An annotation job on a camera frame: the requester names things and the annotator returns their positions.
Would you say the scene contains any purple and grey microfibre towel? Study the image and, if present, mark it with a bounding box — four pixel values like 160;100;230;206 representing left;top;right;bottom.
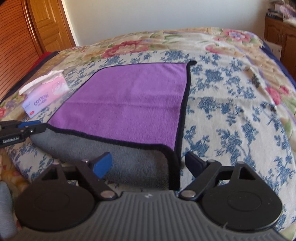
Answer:
31;60;196;190

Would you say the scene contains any pink cotton tissue box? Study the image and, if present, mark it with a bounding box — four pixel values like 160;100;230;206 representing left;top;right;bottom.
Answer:
18;70;69;118

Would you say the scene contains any red blanket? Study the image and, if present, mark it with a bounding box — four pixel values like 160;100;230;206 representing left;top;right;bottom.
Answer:
29;52;53;71

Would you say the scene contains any wooden slatted wardrobe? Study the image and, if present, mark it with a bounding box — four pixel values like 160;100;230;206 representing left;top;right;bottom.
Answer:
1;0;42;99

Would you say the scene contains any wooden door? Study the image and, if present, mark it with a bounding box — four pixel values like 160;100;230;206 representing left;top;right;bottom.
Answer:
26;0;76;52

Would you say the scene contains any floral bed quilt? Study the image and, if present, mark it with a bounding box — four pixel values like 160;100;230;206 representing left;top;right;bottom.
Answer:
0;27;296;239

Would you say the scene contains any dark blue bed sheet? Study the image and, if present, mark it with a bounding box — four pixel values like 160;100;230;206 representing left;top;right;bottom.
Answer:
261;38;296;88

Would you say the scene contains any white cardboard box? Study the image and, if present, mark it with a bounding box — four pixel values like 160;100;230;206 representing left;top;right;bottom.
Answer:
268;42;282;60

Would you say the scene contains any wooden sideboard cabinet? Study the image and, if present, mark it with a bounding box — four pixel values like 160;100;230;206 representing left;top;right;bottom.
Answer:
264;16;296;79

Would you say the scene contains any clutter pile on cabinet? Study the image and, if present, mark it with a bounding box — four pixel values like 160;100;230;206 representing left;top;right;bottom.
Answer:
266;1;295;26

